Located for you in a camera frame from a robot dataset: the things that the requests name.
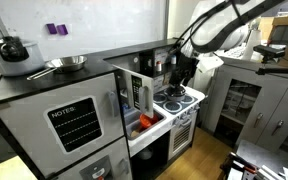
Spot wooden spoon with hole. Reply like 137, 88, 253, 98
130, 129, 141, 139

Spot purple magnet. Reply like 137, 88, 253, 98
56, 23, 69, 36
46, 22, 58, 35

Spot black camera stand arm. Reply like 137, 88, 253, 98
255, 66, 288, 76

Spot gray cooktop with burners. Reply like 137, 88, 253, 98
152, 89, 199, 116

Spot black camera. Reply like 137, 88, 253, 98
252, 44, 287, 64

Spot white shaker orange cap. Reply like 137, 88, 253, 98
155, 60, 163, 73

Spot white paper sheets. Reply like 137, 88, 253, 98
227, 164, 288, 180

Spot toy kitchen playset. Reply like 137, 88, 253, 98
0, 37, 207, 180

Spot steel frying pan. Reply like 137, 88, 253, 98
26, 55, 88, 81

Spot white plastic bottle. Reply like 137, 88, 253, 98
248, 29, 264, 62

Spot silver cabinet handle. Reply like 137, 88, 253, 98
271, 119, 285, 137
253, 112, 264, 129

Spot fridge door with chalkboard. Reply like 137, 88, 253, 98
0, 72, 126, 178

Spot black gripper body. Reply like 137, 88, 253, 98
173, 54, 199, 81

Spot gray metal cabinet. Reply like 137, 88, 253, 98
202, 54, 288, 158

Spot gray microwave door handle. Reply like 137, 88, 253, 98
138, 85, 151, 115

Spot white microwave door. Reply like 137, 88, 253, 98
113, 64, 156, 120

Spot black orange hand tools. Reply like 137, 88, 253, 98
218, 151, 263, 180

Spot orange plastic bowl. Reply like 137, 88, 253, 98
138, 113, 160, 131

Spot gray fridge door handle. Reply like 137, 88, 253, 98
107, 89, 120, 118
118, 157, 131, 176

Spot small gray pot black lid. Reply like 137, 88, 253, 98
165, 85, 187, 102

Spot gray sink basin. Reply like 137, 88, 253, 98
123, 107, 167, 141

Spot white oven door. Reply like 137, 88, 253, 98
167, 113, 198, 162

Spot whiteboard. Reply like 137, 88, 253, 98
0, 0, 169, 62

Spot fridge door with dispenser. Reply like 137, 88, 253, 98
54, 135, 134, 180

